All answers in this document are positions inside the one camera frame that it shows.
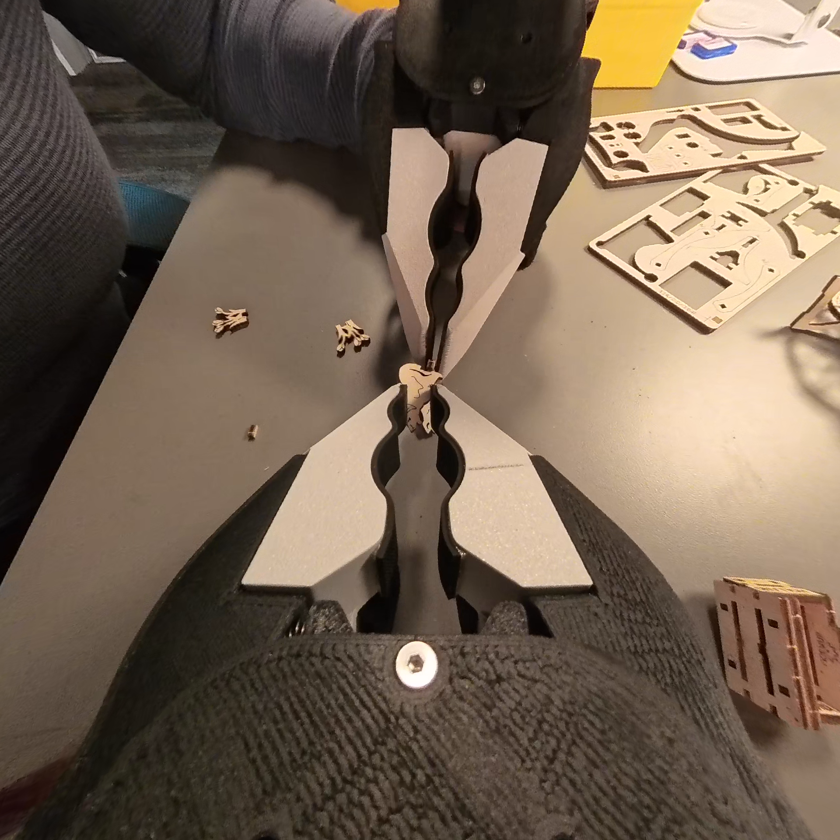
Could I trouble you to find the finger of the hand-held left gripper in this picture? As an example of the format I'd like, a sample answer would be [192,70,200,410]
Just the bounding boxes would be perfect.
[436,136,547,370]
[382,126,454,363]

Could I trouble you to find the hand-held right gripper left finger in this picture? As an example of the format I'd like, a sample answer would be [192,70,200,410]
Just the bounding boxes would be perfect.
[241,384,403,632]

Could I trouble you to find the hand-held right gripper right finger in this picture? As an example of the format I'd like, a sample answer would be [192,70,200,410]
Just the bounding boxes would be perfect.
[433,385,597,621]

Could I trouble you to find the wooden chicken cutout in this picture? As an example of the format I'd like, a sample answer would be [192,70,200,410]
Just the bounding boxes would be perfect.
[399,362,444,435]

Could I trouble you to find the person's left forearm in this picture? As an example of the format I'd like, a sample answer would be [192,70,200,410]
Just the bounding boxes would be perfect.
[125,0,401,148]

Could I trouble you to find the wooden parts sheet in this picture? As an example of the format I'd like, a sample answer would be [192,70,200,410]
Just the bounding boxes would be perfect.
[588,164,840,334]
[583,98,828,193]

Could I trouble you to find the wooden cart model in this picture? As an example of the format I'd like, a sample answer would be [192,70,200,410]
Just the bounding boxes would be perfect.
[789,276,840,355]

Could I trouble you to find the yellow plastic bin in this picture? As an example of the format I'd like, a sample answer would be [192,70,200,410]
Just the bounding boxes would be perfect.
[581,0,704,89]

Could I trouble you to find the teal chair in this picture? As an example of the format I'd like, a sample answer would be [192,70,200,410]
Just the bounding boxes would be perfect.
[121,180,191,247]

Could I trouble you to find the person's torso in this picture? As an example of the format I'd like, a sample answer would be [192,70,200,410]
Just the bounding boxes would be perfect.
[0,0,224,581]

